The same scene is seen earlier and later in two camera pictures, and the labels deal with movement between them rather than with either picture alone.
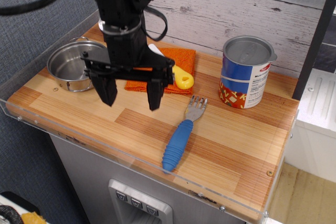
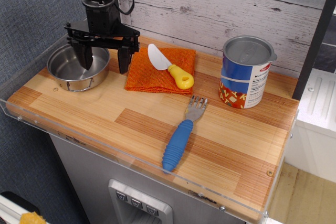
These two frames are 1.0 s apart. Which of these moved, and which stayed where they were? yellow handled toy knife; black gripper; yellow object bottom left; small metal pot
Moved: black gripper
Stayed: yellow object bottom left; small metal pot; yellow handled toy knife
